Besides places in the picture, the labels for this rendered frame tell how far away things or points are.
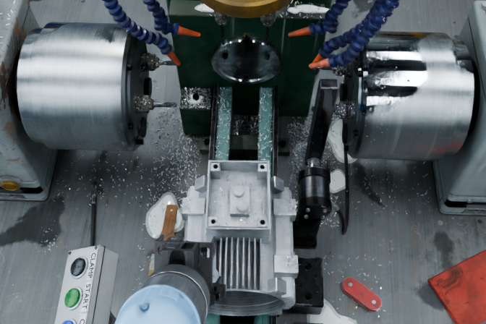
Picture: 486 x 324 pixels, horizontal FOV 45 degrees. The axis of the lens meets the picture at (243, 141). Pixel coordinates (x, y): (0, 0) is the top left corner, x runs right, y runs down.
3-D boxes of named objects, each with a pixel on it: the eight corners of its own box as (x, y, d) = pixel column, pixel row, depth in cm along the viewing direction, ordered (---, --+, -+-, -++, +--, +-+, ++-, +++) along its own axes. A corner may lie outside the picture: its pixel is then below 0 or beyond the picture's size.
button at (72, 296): (73, 291, 95) (65, 288, 93) (87, 289, 93) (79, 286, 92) (69, 310, 93) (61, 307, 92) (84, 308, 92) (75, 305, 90)
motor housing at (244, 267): (191, 214, 115) (182, 169, 99) (288, 215, 115) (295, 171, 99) (185, 317, 105) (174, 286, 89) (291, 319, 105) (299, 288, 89)
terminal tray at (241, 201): (208, 179, 102) (206, 160, 96) (270, 180, 102) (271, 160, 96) (205, 245, 96) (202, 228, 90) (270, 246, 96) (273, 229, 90)
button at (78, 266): (79, 262, 97) (71, 258, 96) (92, 259, 96) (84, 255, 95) (75, 279, 96) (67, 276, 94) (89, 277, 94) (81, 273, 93)
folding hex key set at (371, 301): (382, 303, 119) (385, 300, 117) (374, 315, 117) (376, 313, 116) (346, 276, 121) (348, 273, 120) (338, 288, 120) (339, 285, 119)
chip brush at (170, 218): (161, 205, 130) (160, 202, 129) (184, 206, 129) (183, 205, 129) (145, 296, 119) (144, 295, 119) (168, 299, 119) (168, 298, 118)
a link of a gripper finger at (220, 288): (231, 276, 80) (218, 291, 71) (231, 288, 80) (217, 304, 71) (197, 274, 81) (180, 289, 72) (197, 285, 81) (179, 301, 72)
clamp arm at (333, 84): (304, 154, 114) (319, 74, 92) (320, 154, 114) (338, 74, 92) (304, 170, 112) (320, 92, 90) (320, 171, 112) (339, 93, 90)
